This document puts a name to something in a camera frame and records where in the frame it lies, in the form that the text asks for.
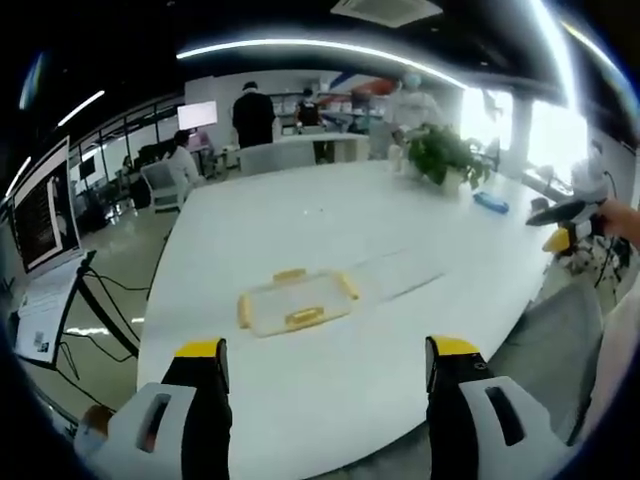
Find white counter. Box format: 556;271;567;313
238;131;372;177

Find clear container lid yellow clips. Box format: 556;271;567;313
236;267;362;340

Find bright white screen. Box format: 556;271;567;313
176;100;219;131

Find person's white clothing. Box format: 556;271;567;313
579;277;640;446

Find black tripod stand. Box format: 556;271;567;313
54;249;144;381

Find ceiling light strip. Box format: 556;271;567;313
174;38;470;90
56;89;107;127
528;0;587;119

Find black cable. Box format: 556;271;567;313
593;238;624;290

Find green potted plant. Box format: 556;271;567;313
406;122;495;195

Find person's right hand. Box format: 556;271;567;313
598;201;640;247

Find computer monitor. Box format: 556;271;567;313
8;133;85;275

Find ceiling air vent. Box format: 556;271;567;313
328;0;445;30

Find blue cloth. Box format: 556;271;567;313
472;190;511;215

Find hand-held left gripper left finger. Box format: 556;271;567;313
74;337;234;480

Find white mesh office chair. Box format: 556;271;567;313
139;162;195;215

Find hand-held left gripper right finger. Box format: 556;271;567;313
424;334;576;480

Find person's left hand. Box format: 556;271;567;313
81;404;112;437

